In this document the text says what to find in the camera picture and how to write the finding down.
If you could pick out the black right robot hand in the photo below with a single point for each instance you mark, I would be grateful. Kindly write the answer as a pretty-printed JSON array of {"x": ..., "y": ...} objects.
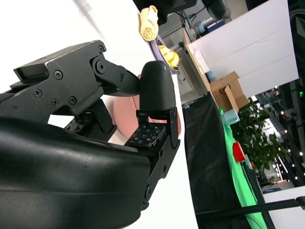
[{"x": 59, "y": 171}]

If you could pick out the pink plastic bowl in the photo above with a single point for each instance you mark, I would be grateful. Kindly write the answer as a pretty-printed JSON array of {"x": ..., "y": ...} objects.
[
  {"x": 124, "y": 114},
  {"x": 180, "y": 124}
]

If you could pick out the black backdrop cloth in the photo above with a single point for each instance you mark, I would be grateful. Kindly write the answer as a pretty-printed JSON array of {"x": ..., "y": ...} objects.
[{"x": 205, "y": 155}]

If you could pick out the purple plate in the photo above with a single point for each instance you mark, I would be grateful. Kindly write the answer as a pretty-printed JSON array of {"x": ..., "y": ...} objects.
[{"x": 157, "y": 50}]

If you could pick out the yellow toy banana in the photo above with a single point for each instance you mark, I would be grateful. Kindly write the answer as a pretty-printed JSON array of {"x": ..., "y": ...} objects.
[{"x": 170, "y": 56}]

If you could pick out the rolled beige towel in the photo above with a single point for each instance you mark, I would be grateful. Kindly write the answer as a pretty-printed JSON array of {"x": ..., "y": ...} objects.
[{"x": 149, "y": 26}]

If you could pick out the light wooden table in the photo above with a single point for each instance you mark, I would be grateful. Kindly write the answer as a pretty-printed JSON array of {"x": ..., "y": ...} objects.
[{"x": 202, "y": 72}]

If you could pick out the pale teal cup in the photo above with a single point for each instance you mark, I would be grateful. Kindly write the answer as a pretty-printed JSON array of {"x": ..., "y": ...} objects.
[{"x": 230, "y": 117}]

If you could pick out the green backdrop cloth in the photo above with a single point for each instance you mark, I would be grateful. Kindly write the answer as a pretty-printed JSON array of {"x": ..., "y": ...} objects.
[{"x": 238, "y": 186}]

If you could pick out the small blue round object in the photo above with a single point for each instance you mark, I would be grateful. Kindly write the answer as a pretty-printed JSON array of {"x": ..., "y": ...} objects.
[{"x": 211, "y": 75}]

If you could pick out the red cup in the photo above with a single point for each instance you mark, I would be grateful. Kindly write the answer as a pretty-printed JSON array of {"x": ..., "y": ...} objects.
[{"x": 239, "y": 152}]

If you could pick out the brown cardboard box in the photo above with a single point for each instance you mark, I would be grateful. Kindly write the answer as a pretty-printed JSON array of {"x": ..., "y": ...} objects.
[{"x": 228, "y": 93}]

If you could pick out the green leafy plant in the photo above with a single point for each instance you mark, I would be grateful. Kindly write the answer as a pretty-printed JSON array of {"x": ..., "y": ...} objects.
[{"x": 259, "y": 138}]

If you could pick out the black tripod pole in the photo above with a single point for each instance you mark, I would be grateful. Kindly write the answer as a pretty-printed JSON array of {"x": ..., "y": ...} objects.
[{"x": 262, "y": 207}]

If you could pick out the large white board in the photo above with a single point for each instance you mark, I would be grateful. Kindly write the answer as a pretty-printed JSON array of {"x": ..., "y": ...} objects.
[{"x": 250, "y": 47}]

